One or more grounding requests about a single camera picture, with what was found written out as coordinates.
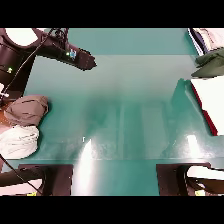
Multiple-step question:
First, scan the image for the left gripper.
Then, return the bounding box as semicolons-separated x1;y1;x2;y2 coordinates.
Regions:
74;49;98;72

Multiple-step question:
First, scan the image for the brown garment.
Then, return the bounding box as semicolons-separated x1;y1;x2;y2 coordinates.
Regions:
3;94;50;127

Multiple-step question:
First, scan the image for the white garment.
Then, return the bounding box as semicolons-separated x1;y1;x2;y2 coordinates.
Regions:
0;124;41;161
191;76;224;134

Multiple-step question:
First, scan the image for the green T-shirt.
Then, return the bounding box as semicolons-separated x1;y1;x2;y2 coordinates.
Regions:
190;47;224;80

